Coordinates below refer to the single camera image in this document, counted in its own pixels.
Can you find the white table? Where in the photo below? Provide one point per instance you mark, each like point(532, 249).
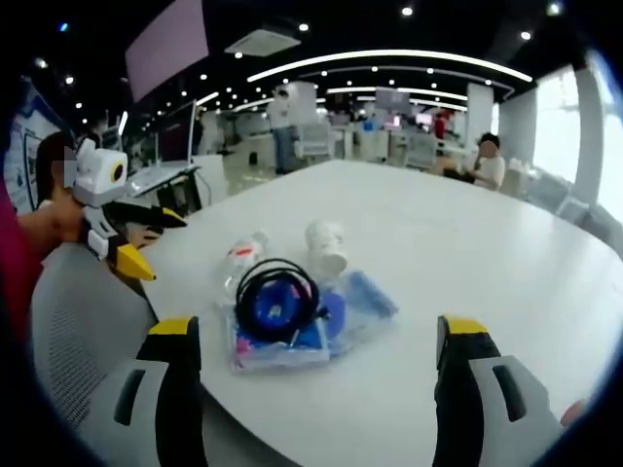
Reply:
point(462, 253)

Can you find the clear packet with blue contents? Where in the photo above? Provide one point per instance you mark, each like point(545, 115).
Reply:
point(272, 352)

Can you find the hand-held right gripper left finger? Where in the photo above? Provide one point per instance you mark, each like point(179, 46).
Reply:
point(146, 408)

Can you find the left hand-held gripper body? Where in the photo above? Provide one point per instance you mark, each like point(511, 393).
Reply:
point(97, 175)

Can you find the person's right hand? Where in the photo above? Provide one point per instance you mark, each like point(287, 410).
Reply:
point(573, 413)

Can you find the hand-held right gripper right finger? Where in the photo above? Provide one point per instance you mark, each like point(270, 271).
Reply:
point(467, 418)

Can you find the grey mesh office chair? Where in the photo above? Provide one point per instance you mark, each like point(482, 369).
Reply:
point(83, 326)

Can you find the clear plastic bottle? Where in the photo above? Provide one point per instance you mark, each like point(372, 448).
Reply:
point(238, 262)

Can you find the person's red shirt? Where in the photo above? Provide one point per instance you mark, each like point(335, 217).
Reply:
point(14, 272)

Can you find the blue cloth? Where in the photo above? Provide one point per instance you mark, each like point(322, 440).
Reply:
point(365, 297)

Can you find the hanging pink display screen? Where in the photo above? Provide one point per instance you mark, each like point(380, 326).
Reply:
point(165, 53)

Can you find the white paper cup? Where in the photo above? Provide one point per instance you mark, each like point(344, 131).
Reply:
point(327, 248)

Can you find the ceiling air conditioner unit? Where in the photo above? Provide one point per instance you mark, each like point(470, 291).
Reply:
point(263, 41)

